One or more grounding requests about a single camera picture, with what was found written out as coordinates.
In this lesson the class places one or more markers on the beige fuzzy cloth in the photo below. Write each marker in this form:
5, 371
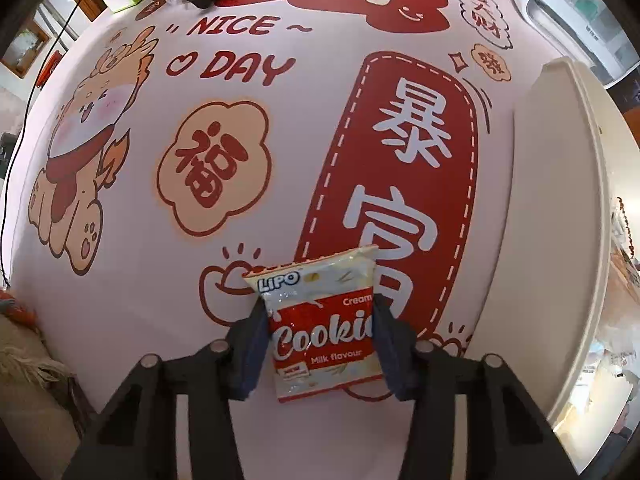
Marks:
30, 385

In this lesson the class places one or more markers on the red white cookie packet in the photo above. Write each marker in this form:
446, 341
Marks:
320, 330

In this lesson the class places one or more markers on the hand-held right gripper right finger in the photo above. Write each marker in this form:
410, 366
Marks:
395, 355

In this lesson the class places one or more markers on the printed pink tablecloth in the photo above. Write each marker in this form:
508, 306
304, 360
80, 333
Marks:
150, 260

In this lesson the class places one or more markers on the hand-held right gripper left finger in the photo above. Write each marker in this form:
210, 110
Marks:
250, 350

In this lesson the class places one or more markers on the white storage container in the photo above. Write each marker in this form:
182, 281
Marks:
560, 210

